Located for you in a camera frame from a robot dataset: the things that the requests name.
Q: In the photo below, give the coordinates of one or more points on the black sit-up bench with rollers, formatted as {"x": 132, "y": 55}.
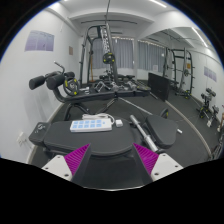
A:
{"x": 86, "y": 96}

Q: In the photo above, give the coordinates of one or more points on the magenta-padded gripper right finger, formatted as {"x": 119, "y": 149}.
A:
{"x": 165, "y": 163}

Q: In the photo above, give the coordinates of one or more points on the black yellow exercise machine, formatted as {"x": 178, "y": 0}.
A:
{"x": 206, "y": 106}

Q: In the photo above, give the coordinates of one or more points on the small black bench pad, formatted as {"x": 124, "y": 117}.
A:
{"x": 161, "y": 131}

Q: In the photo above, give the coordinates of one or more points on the dark green squat rack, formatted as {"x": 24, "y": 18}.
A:
{"x": 187, "y": 73}

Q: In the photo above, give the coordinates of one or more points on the pale purple wall posters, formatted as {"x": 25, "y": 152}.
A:
{"x": 210, "y": 74}

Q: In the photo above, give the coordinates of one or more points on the black box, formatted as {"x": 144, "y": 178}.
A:
{"x": 159, "y": 86}

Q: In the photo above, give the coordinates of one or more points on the small brown wall plaque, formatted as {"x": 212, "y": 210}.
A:
{"x": 71, "y": 50}

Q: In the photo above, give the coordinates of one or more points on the grey window curtain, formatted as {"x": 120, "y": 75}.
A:
{"x": 125, "y": 53}
{"x": 151, "y": 56}

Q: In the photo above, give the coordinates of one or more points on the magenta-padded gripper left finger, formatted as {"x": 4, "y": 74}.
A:
{"x": 56, "y": 165}

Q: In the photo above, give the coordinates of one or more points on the white power strip blue sockets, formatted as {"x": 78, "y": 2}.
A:
{"x": 90, "y": 125}

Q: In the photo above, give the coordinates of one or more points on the long ceiling light strip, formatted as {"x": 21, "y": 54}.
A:
{"x": 199, "y": 36}

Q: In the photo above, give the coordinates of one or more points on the large black bench pad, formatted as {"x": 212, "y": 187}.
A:
{"x": 100, "y": 141}

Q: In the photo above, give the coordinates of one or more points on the black yellow-marked weight plate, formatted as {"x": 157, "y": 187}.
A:
{"x": 105, "y": 56}
{"x": 66, "y": 89}

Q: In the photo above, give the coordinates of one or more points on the grey metal frame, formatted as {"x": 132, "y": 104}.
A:
{"x": 218, "y": 146}

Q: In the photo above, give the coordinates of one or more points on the thick silver barbell bar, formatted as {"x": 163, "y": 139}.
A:
{"x": 141, "y": 131}

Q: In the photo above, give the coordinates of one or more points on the purple wall poster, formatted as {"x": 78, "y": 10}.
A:
{"x": 40, "y": 40}

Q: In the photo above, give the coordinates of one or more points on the white wall socket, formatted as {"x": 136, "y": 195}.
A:
{"x": 22, "y": 138}

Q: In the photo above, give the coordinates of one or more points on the thin silver floor barbell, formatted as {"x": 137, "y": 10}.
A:
{"x": 131, "y": 106}

